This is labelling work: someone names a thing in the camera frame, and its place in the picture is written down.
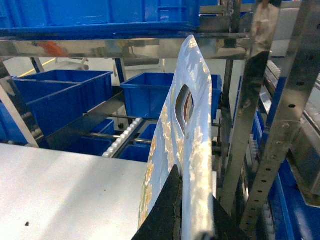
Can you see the blue bin on rack centre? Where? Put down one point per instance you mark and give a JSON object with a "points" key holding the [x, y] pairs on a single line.
{"points": [[145, 94]]}

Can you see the flower gift bag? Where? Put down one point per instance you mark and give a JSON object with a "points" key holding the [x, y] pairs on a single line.
{"points": [[183, 139]]}

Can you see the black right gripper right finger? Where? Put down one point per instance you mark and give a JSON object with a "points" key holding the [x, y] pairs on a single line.
{"points": [[224, 228]]}

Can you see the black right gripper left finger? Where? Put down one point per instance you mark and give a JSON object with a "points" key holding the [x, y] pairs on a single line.
{"points": [[165, 219]]}

